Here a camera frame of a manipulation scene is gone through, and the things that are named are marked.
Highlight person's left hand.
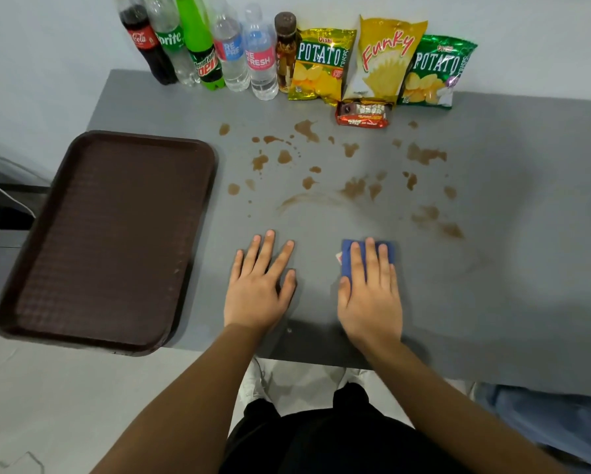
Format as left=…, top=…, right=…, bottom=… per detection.
left=224, top=230, right=297, bottom=336

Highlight person's right hand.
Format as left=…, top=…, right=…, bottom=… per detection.
left=337, top=237, right=404, bottom=354

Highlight blue cleaning cloth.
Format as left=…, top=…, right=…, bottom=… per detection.
left=336, top=239, right=396, bottom=286

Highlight person's right forearm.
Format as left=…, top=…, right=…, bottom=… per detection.
left=361, top=339, right=569, bottom=474

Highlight person's left forearm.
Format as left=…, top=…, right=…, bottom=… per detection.
left=90, top=323, right=274, bottom=474

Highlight brown liquid spill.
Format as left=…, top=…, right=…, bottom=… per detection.
left=218, top=118, right=465, bottom=240

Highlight person's right white shoe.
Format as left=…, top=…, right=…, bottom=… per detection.
left=336, top=367, right=376, bottom=391

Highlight person's white shoe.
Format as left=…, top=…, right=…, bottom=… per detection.
left=238, top=357, right=277, bottom=416
left=336, top=367, right=376, bottom=391

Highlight person's left white shoe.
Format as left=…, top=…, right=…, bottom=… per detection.
left=238, top=357, right=277, bottom=416

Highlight brown plastic tray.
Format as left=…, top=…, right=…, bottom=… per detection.
left=0, top=130, right=218, bottom=357

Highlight red brown snack packet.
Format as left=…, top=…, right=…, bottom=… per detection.
left=335, top=100, right=392, bottom=129

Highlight person's black shorts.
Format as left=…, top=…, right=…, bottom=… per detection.
left=219, top=383, right=470, bottom=474

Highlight gold potato chips bag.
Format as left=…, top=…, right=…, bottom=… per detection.
left=288, top=27, right=357, bottom=105

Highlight green potato chips bag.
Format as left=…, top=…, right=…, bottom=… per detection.
left=398, top=34, right=478, bottom=109

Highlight yellow chips bag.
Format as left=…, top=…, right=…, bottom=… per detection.
left=342, top=15, right=429, bottom=105

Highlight water bottle blue pink label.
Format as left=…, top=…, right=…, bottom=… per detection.
left=208, top=0, right=251, bottom=92

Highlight small brown drink bottle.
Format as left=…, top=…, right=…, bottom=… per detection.
left=274, top=12, right=299, bottom=93

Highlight blue fabric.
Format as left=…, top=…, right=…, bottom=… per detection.
left=474, top=383, right=591, bottom=472

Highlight clear soda bottle green label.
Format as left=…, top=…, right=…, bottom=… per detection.
left=142, top=0, right=201, bottom=88

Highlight cola bottle with red label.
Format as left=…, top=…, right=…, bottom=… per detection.
left=114, top=0, right=179, bottom=86

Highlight white cable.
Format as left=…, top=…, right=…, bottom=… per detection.
left=0, top=176, right=37, bottom=219

